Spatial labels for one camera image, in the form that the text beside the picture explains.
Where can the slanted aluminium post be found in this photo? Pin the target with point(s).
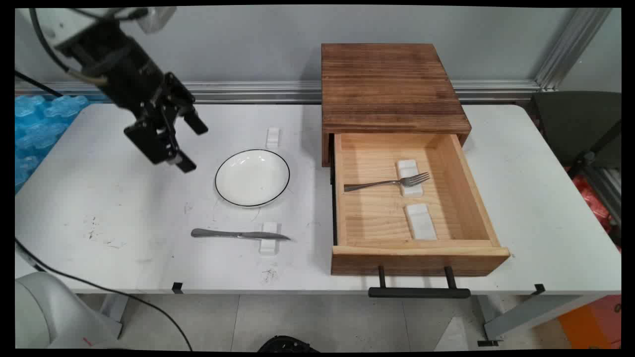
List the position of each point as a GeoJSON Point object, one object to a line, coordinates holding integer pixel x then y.
{"type": "Point", "coordinates": [570, 47]}

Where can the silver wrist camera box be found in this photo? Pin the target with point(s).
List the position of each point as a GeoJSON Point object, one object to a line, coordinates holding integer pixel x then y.
{"type": "Point", "coordinates": [158, 19]}

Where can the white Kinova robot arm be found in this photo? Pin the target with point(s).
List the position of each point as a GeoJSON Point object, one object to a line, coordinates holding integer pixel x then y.
{"type": "Point", "coordinates": [54, 22]}

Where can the light wooden drawer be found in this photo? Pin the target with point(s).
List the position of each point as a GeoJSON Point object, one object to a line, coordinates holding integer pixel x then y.
{"type": "Point", "coordinates": [387, 218]}

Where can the silver fork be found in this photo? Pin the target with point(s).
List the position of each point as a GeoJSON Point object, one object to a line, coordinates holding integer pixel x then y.
{"type": "Point", "coordinates": [382, 183]}

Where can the silver table knife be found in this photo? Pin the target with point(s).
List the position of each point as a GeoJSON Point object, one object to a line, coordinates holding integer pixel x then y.
{"type": "Point", "coordinates": [223, 234]}

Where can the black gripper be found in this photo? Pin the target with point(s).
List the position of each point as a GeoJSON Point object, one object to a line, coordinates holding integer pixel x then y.
{"type": "Point", "coordinates": [121, 69]}

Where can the blue bubble wrap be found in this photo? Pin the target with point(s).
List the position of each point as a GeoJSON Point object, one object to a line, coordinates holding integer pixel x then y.
{"type": "Point", "coordinates": [37, 129]}

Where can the black table edge clip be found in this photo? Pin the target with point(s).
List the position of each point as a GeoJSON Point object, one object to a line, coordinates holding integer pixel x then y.
{"type": "Point", "coordinates": [539, 288]}
{"type": "Point", "coordinates": [177, 287]}

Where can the white cutlery rest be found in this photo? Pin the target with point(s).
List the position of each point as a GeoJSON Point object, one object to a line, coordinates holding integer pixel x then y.
{"type": "Point", "coordinates": [273, 137]}
{"type": "Point", "coordinates": [268, 247]}
{"type": "Point", "coordinates": [408, 167]}
{"type": "Point", "coordinates": [421, 223]}

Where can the white plate with black rim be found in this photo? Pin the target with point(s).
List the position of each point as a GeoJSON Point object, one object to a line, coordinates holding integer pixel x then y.
{"type": "Point", "coordinates": [252, 177]}

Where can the black round object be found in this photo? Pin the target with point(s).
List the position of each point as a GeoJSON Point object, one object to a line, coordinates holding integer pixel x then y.
{"type": "Point", "coordinates": [285, 344]}

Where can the grey table leg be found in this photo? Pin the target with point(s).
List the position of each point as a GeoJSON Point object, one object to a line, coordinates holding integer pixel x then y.
{"type": "Point", "coordinates": [115, 307]}
{"type": "Point", "coordinates": [531, 315]}

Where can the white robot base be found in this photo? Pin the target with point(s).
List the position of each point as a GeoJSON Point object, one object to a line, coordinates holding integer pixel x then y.
{"type": "Point", "coordinates": [47, 312]}

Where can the red bag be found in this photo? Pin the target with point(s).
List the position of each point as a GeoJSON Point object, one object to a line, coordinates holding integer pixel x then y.
{"type": "Point", "coordinates": [593, 201]}

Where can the horizontal aluminium rail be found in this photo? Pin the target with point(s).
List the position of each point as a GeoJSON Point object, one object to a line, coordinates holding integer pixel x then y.
{"type": "Point", "coordinates": [258, 91]}

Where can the dark wooden cabinet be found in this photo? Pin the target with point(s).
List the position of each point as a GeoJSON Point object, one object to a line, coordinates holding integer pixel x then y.
{"type": "Point", "coordinates": [387, 87]}

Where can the orange box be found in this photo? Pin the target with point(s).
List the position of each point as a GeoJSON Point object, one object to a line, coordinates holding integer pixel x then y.
{"type": "Point", "coordinates": [593, 322]}

